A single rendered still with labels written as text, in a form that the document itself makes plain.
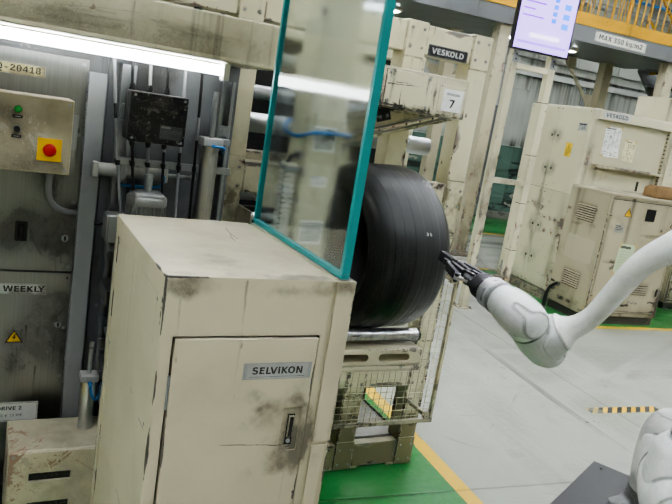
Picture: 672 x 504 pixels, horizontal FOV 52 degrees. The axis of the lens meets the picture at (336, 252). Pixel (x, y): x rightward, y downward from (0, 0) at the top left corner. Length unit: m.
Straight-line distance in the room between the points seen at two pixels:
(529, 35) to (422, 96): 3.83
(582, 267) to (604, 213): 0.56
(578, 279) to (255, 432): 5.74
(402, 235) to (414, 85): 0.68
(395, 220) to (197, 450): 0.99
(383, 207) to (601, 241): 4.83
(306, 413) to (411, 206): 0.89
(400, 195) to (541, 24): 4.41
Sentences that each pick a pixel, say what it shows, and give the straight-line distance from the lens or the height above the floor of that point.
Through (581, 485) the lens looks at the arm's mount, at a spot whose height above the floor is 0.74.
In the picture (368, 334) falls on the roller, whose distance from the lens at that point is 2.28.
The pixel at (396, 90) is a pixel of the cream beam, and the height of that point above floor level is 1.70.
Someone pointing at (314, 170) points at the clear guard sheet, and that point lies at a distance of 1.59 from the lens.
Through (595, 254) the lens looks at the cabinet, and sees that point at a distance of 6.85.
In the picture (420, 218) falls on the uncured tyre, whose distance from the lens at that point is 2.17.
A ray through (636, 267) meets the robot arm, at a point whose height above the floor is 1.36.
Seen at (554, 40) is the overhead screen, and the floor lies 2.46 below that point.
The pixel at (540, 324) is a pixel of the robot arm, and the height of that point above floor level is 1.18.
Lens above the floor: 1.61
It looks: 12 degrees down
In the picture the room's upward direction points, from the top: 9 degrees clockwise
